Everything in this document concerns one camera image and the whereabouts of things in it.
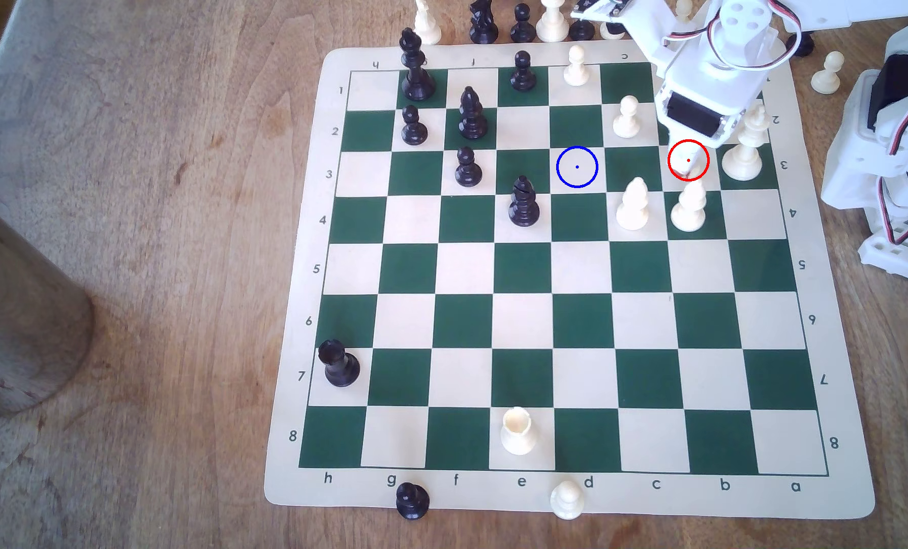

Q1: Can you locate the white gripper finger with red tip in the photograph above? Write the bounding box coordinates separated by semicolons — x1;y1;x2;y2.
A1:
679;141;710;180

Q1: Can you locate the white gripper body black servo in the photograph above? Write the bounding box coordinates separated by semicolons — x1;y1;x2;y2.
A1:
656;0;786;149

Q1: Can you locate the white chess king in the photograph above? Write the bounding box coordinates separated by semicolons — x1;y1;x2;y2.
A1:
722;103;770;182

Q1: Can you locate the white chess bishop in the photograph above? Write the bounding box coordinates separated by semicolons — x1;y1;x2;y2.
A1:
616;177;651;231

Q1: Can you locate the tall white chess piece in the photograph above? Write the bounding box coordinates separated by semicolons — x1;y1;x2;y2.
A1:
537;0;570;44

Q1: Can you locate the black chess bishop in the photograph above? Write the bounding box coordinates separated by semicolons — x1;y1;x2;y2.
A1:
508;175;541;227
457;85;489;140

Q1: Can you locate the green and white chess mat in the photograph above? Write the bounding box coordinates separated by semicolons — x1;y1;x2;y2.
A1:
263;38;876;521

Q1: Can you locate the black chess knight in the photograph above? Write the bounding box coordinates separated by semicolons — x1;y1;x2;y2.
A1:
468;0;500;45

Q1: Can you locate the black chess king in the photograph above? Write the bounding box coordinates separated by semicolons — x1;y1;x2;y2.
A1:
398;27;437;102

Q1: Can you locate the white chess rook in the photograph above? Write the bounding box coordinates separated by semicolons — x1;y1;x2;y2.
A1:
500;406;539;456

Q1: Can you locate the black pawn h7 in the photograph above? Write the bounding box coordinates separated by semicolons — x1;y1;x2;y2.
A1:
317;339;361;388

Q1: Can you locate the red black white servo wire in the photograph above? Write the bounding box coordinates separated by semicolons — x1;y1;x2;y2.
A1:
709;0;803;71
869;194;908;245

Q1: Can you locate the gripper camera white mount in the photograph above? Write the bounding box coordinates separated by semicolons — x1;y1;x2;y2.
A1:
570;0;680;58

